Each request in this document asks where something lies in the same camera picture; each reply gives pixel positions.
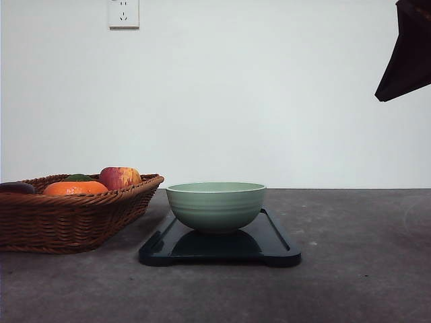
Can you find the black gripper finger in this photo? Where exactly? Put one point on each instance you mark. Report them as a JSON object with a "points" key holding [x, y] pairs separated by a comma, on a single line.
{"points": [[409, 68]]}

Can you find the green ceramic bowl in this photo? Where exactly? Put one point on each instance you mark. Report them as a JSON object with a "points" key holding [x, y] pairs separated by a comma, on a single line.
{"points": [[216, 206]]}

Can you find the brown wicker basket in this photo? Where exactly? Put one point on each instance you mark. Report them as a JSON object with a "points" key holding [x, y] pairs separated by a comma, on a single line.
{"points": [[35, 222]]}

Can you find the dark rectangular tray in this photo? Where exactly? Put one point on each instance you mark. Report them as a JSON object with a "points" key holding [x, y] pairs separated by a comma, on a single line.
{"points": [[260, 242]]}

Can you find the red yellow apple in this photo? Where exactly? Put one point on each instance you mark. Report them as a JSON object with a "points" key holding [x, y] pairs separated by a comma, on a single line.
{"points": [[119, 177]]}

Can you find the green avocado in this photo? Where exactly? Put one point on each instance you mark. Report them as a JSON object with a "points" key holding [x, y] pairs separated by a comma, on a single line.
{"points": [[78, 177]]}

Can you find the orange fruit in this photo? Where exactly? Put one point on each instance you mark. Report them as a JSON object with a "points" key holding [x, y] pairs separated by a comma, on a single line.
{"points": [[72, 188]]}

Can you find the dark red apple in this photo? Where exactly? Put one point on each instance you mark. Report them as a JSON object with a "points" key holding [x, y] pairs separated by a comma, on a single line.
{"points": [[17, 187]]}

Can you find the white wall socket left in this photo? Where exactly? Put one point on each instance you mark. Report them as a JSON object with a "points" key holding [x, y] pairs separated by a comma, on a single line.
{"points": [[123, 15]]}

